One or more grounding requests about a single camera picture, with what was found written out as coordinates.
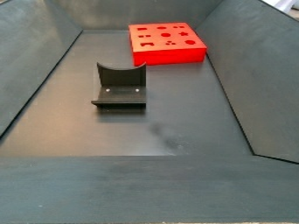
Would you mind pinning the red shape sorting board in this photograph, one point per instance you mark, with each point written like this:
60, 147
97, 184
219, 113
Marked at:
166, 43

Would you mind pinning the black curved holder stand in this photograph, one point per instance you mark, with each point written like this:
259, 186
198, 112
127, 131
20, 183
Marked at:
121, 86

